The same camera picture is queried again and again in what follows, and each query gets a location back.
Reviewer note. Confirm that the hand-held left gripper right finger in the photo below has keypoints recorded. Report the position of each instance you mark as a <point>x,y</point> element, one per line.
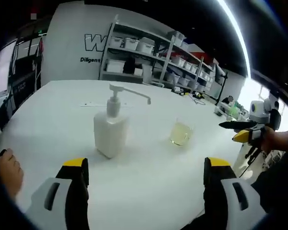
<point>220,198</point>

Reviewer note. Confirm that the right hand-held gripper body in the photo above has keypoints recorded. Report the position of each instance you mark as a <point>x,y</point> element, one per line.
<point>260,115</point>

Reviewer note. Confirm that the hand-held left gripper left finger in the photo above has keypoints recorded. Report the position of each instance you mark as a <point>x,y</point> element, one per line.
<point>60,198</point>

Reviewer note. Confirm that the clear glass cup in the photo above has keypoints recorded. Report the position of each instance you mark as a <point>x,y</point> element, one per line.
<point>181,134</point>

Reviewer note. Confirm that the white pump bottle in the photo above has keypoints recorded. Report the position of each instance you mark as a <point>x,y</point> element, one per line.
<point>110,129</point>

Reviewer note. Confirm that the person's right hand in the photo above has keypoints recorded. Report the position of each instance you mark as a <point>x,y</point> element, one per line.
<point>270,141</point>

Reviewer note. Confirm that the person's left hand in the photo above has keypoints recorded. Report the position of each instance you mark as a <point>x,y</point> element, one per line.
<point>10,172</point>

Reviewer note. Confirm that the green plastic object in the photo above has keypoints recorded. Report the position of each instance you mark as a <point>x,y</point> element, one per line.
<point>233,110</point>

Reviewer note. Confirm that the black upright stand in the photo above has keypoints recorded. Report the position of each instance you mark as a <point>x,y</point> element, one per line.
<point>222,88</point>

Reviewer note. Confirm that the person's dark clothing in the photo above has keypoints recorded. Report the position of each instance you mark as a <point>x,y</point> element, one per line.
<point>278,182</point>

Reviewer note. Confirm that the long ceiling light strip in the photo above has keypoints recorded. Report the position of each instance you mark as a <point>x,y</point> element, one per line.
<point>240,40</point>

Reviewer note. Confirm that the grey metal shelving unit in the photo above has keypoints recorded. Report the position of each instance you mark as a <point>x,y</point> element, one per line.
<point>158,55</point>

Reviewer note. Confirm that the row of white storage boxes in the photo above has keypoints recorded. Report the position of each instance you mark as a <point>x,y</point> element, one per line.
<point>144,44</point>

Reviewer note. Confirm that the black tripod stand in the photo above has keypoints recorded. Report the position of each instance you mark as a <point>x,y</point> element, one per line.
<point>37,62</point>

